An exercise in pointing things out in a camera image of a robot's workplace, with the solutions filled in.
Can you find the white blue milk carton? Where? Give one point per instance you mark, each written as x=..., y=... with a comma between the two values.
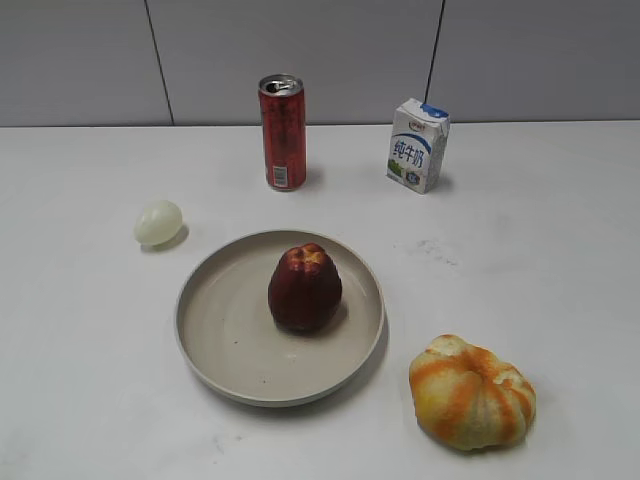
x=417, y=145

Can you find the orange yellow pumpkin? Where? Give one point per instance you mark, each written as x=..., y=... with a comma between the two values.
x=467, y=398

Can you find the dark red apple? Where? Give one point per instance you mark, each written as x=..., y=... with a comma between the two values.
x=305, y=289

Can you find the pale white egg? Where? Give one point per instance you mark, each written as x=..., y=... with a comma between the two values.
x=159, y=222

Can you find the red soda can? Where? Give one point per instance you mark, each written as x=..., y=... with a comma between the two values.
x=282, y=106

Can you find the beige round plate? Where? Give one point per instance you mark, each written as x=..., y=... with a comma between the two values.
x=230, y=341

